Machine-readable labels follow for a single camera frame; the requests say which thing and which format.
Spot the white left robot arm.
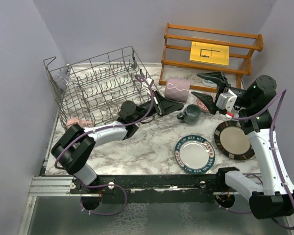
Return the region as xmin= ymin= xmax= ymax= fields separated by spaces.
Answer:
xmin=51 ymin=91 xmax=184 ymax=193

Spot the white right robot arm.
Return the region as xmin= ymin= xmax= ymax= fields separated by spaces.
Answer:
xmin=192 ymin=71 xmax=294 ymax=220

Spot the purple glass mug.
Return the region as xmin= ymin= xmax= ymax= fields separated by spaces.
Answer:
xmin=165 ymin=78 xmax=191 ymax=103

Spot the grey wire dish rack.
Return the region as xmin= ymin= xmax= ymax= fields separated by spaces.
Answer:
xmin=44 ymin=46 xmax=150 ymax=129

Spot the red patterned bowl far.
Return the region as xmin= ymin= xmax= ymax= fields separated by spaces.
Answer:
xmin=196 ymin=98 xmax=209 ymax=113

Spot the dark rimmed beige plate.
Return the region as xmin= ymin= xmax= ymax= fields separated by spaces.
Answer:
xmin=214 ymin=120 xmax=255 ymax=161

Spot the clear octagonal glass tumbler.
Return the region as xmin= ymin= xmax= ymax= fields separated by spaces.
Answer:
xmin=53 ymin=72 xmax=71 ymax=91

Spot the yellow book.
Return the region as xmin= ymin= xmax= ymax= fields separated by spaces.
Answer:
xmin=190 ymin=42 xmax=229 ymax=66

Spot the wooden shelf rack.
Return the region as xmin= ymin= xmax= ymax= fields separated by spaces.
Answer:
xmin=159 ymin=23 xmax=264 ymax=88

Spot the green rimmed white plate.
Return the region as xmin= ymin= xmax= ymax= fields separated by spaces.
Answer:
xmin=174 ymin=135 xmax=215 ymax=174

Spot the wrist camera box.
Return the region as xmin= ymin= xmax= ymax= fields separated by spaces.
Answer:
xmin=216 ymin=92 xmax=238 ymax=114
xmin=142 ymin=78 xmax=154 ymax=93

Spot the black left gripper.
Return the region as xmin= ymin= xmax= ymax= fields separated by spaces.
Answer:
xmin=132 ymin=90 xmax=184 ymax=123

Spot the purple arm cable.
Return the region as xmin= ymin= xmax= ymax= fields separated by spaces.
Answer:
xmin=214 ymin=88 xmax=294 ymax=230
xmin=54 ymin=74 xmax=154 ymax=216

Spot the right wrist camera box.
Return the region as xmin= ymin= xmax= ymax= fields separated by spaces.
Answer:
xmin=216 ymin=92 xmax=238 ymax=114

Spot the pink mug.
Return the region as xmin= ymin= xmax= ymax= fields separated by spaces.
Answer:
xmin=66 ymin=117 xmax=95 ymax=128

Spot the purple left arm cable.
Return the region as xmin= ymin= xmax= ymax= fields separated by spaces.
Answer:
xmin=54 ymin=74 xmax=154 ymax=216

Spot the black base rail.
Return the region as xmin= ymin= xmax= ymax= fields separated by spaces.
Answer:
xmin=71 ymin=167 xmax=250 ymax=205

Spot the grey-green ceramic mug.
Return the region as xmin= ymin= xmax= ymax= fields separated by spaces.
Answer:
xmin=176 ymin=104 xmax=201 ymax=125

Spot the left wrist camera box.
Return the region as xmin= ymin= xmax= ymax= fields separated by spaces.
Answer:
xmin=142 ymin=78 xmax=154 ymax=93

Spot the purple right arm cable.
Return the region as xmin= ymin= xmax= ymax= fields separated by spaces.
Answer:
xmin=214 ymin=88 xmax=294 ymax=230

